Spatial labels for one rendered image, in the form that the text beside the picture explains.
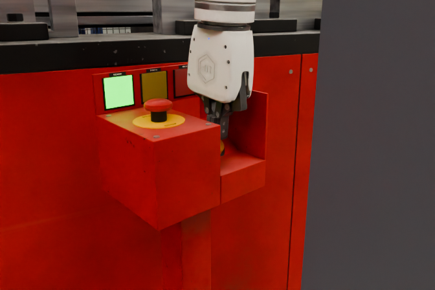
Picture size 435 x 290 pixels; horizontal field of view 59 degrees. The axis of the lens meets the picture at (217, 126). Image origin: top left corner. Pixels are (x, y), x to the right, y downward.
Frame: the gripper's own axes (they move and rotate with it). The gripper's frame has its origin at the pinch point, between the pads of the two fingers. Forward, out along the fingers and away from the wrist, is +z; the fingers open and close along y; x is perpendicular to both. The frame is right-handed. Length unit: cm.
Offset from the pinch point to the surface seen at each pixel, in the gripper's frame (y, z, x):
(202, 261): 2.8, 21.8, -4.0
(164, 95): -9.6, -3.1, -3.4
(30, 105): -25.5, 0.4, -19.6
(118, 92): -9.8, -4.6, -11.5
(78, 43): -24.4, -9.8, -11.0
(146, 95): -9.7, -3.5, -6.7
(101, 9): -58, -12, 9
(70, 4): -36.4, -15.2, -7.3
